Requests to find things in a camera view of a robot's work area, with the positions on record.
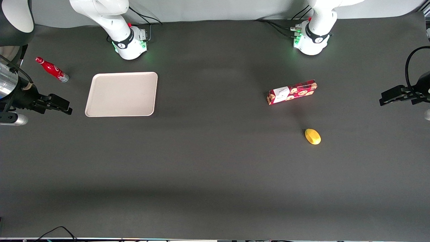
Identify black cable at table edge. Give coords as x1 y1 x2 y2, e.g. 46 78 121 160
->
34 226 78 242

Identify beige rectangular tray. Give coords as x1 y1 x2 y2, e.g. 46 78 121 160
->
85 72 158 117

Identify thin black right gripper cable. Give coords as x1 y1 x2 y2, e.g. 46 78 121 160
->
0 54 34 84

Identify red cookie box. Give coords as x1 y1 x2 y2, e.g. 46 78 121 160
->
267 79 318 106

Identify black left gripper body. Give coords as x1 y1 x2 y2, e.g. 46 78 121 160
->
408 71 430 104

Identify black left arm base cables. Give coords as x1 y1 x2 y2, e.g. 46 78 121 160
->
254 5 313 38

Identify black right arm base cables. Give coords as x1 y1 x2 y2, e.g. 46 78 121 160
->
107 6 164 43

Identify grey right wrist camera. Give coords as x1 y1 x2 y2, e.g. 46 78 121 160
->
0 114 28 126

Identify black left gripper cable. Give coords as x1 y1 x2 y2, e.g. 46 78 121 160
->
404 46 430 90

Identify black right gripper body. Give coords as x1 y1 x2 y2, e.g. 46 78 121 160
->
9 76 51 112

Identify yellow lemon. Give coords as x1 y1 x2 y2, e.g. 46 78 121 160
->
305 128 321 145

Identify black arm base cables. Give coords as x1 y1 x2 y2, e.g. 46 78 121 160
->
107 6 164 43
254 5 313 38

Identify red coke bottle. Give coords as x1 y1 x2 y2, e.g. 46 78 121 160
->
35 57 70 83

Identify dark grey table mat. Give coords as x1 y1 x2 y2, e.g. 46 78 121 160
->
0 12 430 240

